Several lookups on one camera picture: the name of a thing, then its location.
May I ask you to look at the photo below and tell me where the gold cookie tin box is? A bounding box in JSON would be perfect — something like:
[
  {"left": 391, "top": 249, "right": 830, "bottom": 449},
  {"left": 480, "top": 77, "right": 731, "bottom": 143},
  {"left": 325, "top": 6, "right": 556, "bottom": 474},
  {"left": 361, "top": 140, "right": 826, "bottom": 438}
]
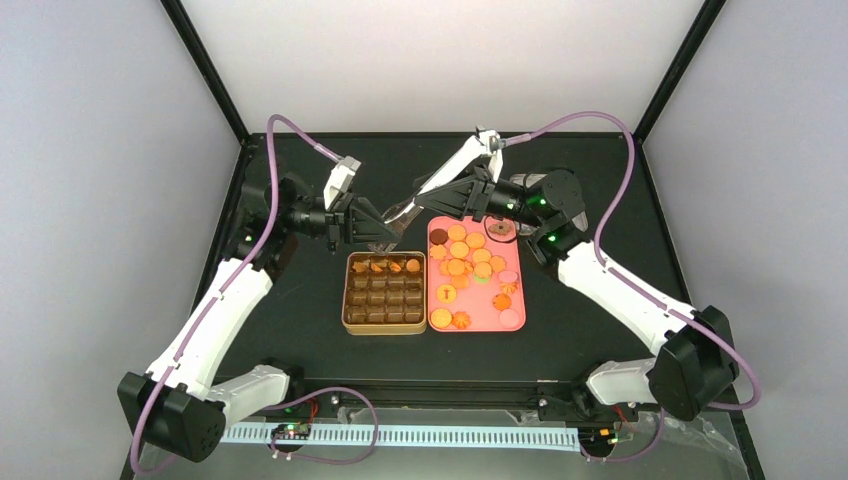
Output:
[{"left": 341, "top": 251, "right": 428, "bottom": 336}]

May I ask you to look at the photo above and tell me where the pink round cookie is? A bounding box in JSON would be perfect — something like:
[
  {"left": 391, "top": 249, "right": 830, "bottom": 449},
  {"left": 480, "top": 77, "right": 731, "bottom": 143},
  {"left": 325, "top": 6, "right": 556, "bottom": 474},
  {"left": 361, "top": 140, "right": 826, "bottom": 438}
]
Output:
[
  {"left": 498, "top": 270, "right": 520, "bottom": 284},
  {"left": 499, "top": 309, "right": 522, "bottom": 330}
]

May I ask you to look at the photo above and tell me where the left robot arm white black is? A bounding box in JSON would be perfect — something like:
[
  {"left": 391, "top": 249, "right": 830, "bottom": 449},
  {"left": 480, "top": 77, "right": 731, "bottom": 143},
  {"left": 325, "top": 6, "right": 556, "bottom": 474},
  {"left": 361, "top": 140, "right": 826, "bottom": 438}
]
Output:
[{"left": 117, "top": 173, "right": 400, "bottom": 475}]

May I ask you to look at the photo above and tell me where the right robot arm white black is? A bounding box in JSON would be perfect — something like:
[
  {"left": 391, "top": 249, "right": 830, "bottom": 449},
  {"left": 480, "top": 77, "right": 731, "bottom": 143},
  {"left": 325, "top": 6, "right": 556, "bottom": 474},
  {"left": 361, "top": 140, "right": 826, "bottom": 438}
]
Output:
[{"left": 413, "top": 167, "right": 751, "bottom": 420}]

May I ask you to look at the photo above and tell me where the brown flower cookie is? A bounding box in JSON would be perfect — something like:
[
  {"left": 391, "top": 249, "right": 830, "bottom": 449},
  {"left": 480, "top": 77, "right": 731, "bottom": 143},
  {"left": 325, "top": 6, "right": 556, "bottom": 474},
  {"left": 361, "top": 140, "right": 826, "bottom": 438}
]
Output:
[{"left": 487, "top": 221, "right": 514, "bottom": 238}]

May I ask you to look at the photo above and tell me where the round cracker cookie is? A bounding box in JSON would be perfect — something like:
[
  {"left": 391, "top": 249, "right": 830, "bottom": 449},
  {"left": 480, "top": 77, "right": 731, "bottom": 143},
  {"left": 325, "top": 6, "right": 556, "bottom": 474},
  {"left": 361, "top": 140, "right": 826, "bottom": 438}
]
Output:
[{"left": 447, "top": 224, "right": 467, "bottom": 242}]

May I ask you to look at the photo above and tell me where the dark chocolate round cookie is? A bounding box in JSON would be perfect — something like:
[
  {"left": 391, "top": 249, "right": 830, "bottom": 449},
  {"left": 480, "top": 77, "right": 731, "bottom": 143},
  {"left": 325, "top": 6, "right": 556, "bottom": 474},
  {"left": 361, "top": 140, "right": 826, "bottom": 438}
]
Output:
[{"left": 428, "top": 228, "right": 449, "bottom": 245}]

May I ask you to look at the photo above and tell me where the silver tin lid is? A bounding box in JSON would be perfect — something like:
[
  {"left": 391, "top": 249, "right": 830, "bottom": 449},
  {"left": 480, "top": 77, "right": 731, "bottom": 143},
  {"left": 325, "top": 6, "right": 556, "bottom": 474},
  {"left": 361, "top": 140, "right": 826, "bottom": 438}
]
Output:
[{"left": 510, "top": 169, "right": 588, "bottom": 236}]

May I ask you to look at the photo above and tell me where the pink plastic tray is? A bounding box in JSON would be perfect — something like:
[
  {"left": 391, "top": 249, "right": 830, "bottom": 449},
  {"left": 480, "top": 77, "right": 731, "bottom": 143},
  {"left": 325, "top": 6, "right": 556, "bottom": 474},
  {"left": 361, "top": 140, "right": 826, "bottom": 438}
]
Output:
[{"left": 426, "top": 216, "right": 527, "bottom": 333}]

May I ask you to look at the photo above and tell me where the round golden cookie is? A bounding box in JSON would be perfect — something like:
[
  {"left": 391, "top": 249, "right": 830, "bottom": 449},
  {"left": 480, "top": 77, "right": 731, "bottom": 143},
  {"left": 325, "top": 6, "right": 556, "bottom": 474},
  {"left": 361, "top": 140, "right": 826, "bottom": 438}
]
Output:
[{"left": 430, "top": 308, "right": 453, "bottom": 329}]

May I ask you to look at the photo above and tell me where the orange flower cookie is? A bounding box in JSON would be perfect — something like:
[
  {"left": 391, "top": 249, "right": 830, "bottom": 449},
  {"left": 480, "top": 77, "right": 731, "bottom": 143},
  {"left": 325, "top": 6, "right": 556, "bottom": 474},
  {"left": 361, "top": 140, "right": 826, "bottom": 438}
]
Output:
[{"left": 451, "top": 311, "right": 471, "bottom": 330}]

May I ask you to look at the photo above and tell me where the left circuit board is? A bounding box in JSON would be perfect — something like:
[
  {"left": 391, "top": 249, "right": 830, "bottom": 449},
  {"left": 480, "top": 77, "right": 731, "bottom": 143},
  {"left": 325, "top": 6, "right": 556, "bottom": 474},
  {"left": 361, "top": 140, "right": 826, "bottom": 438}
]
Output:
[{"left": 271, "top": 423, "right": 312, "bottom": 442}]

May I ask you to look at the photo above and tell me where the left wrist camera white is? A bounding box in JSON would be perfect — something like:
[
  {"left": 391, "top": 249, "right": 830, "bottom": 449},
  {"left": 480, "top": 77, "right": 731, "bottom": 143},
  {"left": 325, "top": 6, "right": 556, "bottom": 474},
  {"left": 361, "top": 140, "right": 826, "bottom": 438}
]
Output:
[{"left": 323, "top": 156, "right": 361, "bottom": 211}]

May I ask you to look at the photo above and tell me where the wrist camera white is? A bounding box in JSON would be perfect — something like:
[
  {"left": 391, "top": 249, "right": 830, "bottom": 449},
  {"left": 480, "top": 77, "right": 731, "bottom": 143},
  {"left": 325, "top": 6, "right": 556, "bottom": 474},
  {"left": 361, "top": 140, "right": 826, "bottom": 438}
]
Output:
[
  {"left": 323, "top": 156, "right": 361, "bottom": 211},
  {"left": 474, "top": 126, "right": 505, "bottom": 157}
]

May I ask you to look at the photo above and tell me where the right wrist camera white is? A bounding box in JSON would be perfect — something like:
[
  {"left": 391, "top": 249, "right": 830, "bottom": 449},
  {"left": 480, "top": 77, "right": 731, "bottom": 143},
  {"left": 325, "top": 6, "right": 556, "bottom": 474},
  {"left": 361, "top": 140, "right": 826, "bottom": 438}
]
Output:
[{"left": 474, "top": 126, "right": 505, "bottom": 157}]

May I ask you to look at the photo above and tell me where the black front rail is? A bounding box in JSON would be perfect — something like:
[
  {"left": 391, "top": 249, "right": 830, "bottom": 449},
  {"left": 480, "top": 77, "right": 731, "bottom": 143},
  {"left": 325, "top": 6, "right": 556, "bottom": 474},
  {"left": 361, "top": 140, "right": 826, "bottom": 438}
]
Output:
[{"left": 264, "top": 380, "right": 737, "bottom": 415}]

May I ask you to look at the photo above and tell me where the white slotted cable duct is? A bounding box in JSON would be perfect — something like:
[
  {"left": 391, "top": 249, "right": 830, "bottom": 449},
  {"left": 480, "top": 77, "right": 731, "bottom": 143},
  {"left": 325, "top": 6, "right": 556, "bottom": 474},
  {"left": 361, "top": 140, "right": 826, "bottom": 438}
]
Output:
[{"left": 221, "top": 422, "right": 583, "bottom": 453}]

